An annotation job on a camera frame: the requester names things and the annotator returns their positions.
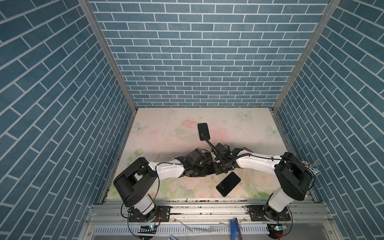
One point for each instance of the black phone case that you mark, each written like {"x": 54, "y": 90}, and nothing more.
{"x": 203, "y": 130}

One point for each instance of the aluminium frame post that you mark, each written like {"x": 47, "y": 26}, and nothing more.
{"x": 92, "y": 20}
{"x": 318, "y": 30}

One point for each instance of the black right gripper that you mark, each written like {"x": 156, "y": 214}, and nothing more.
{"x": 216, "y": 170}

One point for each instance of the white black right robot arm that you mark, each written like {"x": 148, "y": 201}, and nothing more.
{"x": 295, "y": 179}

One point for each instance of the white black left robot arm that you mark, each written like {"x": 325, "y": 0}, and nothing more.
{"x": 134, "y": 183}

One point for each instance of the black smartphone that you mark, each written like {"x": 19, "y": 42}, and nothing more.
{"x": 228, "y": 184}

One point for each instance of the dusty pink phone case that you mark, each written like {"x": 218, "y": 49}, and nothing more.
{"x": 246, "y": 149}

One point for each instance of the aluminium frame post right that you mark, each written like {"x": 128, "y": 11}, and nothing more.
{"x": 318, "y": 30}

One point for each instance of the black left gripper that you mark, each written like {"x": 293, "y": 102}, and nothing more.
{"x": 204, "y": 171}

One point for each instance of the aluminium frame post left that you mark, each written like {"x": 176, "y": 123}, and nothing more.
{"x": 92, "y": 20}

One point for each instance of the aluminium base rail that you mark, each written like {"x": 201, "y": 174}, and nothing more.
{"x": 196, "y": 213}

